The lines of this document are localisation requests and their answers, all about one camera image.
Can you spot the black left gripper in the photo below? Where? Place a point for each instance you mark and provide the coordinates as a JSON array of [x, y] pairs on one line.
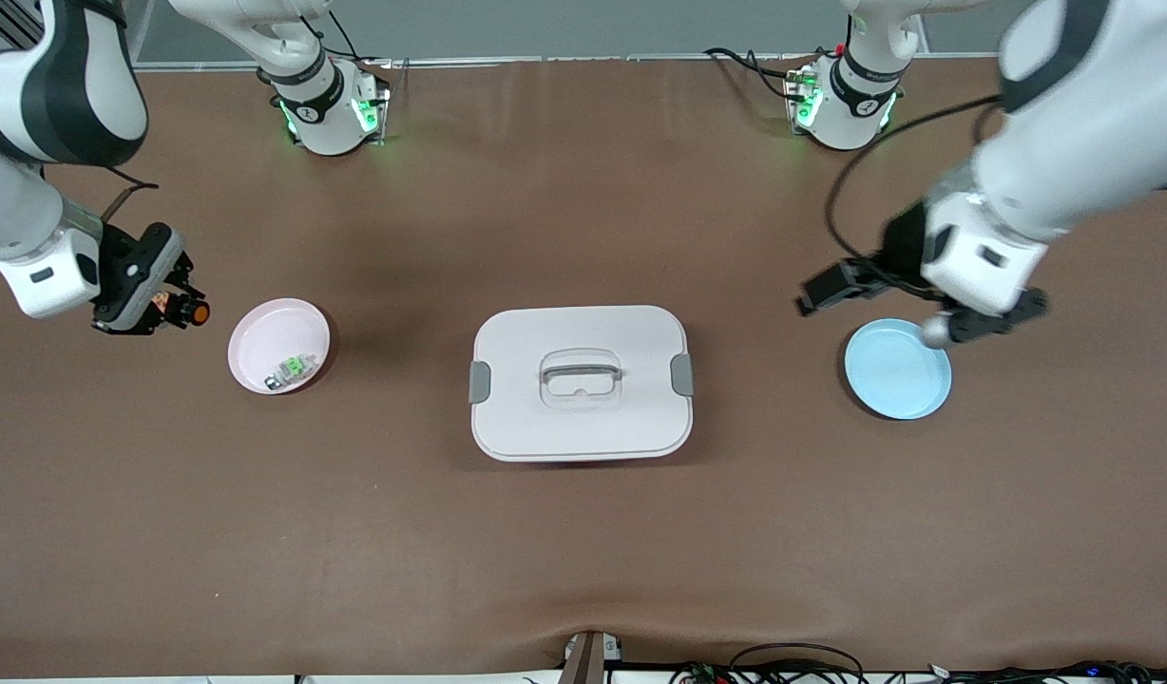
[[902, 247]]

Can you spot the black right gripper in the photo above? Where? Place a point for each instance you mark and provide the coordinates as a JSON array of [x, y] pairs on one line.
[[118, 264]]

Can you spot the orange push-button switch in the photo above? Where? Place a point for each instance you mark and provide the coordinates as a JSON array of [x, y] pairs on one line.
[[197, 312]]

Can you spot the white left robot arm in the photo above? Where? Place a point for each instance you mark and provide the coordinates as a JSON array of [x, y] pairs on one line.
[[1078, 142]]

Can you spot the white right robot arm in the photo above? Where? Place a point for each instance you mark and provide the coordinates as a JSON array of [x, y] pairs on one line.
[[32, 104]]

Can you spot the pink round bowl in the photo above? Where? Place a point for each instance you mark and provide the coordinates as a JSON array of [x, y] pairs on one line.
[[275, 337]]

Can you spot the light blue round plate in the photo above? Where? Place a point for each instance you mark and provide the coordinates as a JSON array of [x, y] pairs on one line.
[[897, 380]]

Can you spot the brown table mat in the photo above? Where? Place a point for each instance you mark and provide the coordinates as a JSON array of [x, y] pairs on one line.
[[583, 560]]

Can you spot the green push-button switch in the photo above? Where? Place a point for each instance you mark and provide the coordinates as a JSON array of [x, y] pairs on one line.
[[294, 370]]

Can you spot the aluminium frame profile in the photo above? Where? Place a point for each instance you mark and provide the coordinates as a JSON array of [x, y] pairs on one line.
[[4, 24]]

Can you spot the silver table edge rail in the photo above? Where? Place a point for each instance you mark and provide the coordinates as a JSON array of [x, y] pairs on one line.
[[545, 61]]

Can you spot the metal table edge bracket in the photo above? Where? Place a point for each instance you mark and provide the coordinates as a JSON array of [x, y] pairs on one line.
[[590, 657]]

